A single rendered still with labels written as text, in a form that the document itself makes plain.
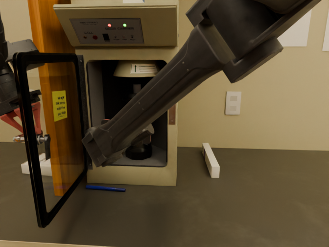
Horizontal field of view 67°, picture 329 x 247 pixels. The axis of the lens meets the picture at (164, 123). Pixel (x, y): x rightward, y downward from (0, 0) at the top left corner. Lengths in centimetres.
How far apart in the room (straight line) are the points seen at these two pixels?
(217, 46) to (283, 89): 99
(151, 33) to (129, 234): 54
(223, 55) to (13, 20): 125
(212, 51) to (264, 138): 105
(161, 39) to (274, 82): 70
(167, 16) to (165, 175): 51
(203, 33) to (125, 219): 57
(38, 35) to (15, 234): 53
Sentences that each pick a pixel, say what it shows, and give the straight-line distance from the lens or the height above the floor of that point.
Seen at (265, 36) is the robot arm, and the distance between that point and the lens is 30.
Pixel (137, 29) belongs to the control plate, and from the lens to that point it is 73.
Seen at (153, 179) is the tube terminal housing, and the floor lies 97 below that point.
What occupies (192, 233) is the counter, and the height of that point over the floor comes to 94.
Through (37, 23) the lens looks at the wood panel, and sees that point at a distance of 81.
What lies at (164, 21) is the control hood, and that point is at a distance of 71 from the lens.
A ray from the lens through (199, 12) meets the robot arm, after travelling 34.
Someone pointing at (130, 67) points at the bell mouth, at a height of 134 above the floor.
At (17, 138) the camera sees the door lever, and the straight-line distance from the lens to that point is 65.
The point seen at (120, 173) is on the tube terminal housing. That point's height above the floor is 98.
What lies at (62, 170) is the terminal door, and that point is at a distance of 74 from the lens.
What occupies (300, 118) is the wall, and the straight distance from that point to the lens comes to 137.
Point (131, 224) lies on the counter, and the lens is 74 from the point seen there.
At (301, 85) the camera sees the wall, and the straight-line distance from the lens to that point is 134.
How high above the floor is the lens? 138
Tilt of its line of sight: 15 degrees down
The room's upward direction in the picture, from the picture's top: straight up
